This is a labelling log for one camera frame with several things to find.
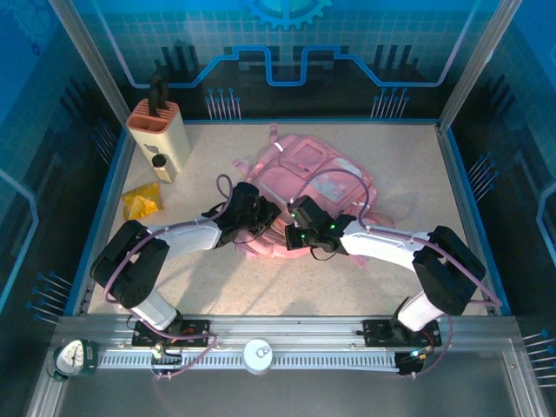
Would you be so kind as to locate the small bottle with black cap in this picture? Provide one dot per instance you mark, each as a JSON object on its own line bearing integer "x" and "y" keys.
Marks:
{"x": 164, "y": 171}

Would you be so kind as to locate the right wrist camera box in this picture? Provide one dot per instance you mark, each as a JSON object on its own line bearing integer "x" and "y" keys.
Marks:
{"x": 306, "y": 210}

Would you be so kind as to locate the grey metal panel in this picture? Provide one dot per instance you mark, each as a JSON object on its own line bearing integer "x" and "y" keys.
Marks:
{"x": 282, "y": 395}

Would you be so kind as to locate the white round cap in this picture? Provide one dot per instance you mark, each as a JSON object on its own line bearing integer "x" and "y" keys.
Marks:
{"x": 258, "y": 354}

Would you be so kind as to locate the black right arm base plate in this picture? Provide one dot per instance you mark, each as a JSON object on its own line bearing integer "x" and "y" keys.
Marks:
{"x": 378, "y": 332}

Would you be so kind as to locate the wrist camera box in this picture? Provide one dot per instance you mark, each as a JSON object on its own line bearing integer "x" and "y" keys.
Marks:
{"x": 306, "y": 210}
{"x": 246, "y": 195}

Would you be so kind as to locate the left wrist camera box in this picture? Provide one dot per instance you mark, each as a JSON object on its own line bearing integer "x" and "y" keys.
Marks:
{"x": 246, "y": 195}

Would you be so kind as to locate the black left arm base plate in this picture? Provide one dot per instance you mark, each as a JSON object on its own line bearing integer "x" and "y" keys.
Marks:
{"x": 195, "y": 332}

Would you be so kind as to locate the yellow snack bag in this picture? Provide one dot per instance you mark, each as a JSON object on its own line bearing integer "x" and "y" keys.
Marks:
{"x": 141, "y": 204}

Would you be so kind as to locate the beige knife block, orange top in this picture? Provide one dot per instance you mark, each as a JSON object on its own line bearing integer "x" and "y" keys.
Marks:
{"x": 171, "y": 139}

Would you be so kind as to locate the aluminium mounting rail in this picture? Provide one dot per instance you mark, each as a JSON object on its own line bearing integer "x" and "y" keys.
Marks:
{"x": 282, "y": 326}

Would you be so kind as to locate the aluminium frame post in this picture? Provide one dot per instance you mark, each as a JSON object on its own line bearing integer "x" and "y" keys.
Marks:
{"x": 482, "y": 56}
{"x": 87, "y": 56}

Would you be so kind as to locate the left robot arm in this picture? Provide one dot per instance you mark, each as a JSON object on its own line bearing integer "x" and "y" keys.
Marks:
{"x": 187, "y": 236}

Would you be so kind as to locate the green alarm clock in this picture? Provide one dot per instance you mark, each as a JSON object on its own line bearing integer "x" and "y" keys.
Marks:
{"x": 71, "y": 356}

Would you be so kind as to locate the pink school backpack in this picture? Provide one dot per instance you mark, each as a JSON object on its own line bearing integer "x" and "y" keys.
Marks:
{"x": 321, "y": 174}

